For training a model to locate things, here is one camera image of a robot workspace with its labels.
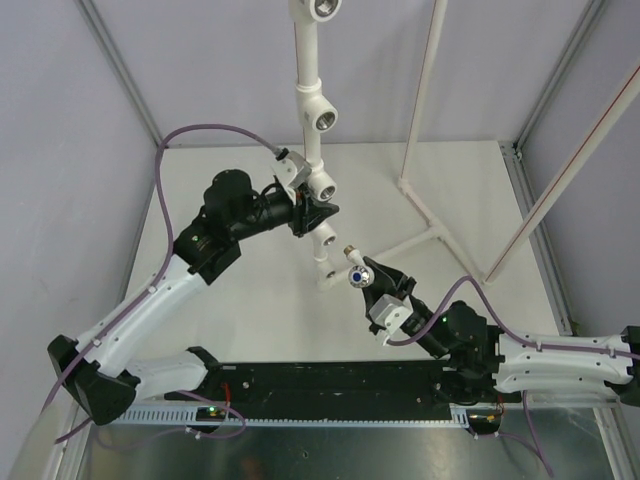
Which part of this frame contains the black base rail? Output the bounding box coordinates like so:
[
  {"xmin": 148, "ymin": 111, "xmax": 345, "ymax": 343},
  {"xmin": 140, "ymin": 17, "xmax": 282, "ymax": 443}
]
[{"xmin": 128, "ymin": 360, "xmax": 523, "ymax": 419}]

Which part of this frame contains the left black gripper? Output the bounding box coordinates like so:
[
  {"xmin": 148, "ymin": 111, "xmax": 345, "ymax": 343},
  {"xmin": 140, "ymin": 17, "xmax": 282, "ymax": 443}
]
[{"xmin": 230, "ymin": 183, "xmax": 338, "ymax": 242}]

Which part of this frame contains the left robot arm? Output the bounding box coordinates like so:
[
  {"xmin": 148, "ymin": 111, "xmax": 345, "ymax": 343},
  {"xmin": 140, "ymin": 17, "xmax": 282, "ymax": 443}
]
[{"xmin": 47, "ymin": 169, "xmax": 339, "ymax": 425}]

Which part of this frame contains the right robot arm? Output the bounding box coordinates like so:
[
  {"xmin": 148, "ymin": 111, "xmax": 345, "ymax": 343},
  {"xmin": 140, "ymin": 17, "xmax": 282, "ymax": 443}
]
[{"xmin": 348, "ymin": 257, "xmax": 639, "ymax": 407}]

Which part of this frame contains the aluminium table frame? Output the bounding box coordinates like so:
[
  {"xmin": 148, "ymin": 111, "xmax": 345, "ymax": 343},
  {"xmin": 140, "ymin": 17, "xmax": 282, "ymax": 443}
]
[{"xmin": 58, "ymin": 392, "xmax": 639, "ymax": 479}]

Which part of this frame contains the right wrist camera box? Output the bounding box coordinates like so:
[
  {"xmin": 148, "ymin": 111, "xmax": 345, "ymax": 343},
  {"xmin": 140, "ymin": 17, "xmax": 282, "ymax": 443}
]
[{"xmin": 368, "ymin": 294, "xmax": 413, "ymax": 345}]

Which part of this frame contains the white PVC pipe frame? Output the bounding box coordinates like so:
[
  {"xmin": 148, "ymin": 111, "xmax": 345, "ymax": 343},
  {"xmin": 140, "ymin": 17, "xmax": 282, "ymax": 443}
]
[{"xmin": 288, "ymin": 1, "xmax": 639, "ymax": 284}]

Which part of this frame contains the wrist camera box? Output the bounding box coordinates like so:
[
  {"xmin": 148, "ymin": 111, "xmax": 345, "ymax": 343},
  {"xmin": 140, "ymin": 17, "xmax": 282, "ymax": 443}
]
[
  {"xmin": 272, "ymin": 148, "xmax": 312, "ymax": 202},
  {"xmin": 368, "ymin": 294, "xmax": 413, "ymax": 345}
]

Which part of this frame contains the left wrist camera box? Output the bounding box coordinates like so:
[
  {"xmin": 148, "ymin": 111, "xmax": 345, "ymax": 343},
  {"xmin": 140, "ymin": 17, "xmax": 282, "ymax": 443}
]
[{"xmin": 272, "ymin": 148, "xmax": 312, "ymax": 202}]

